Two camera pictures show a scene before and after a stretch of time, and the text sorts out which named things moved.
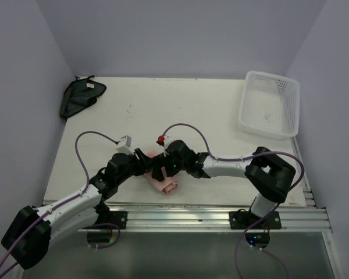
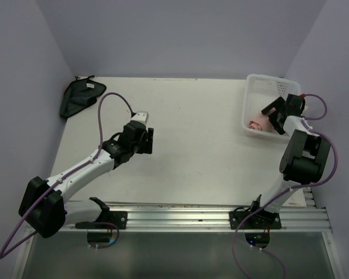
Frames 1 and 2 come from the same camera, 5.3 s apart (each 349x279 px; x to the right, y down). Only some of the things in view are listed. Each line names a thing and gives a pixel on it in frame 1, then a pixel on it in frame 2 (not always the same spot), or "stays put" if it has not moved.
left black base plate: x=118 y=218 stays put
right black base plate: x=243 y=220 stays put
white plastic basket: x=270 y=106 stays put
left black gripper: x=143 y=163 -> x=146 y=145
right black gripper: x=160 y=161 -> x=276 y=104
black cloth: x=79 y=95 stays put
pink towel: x=169 y=185 -> x=261 y=122
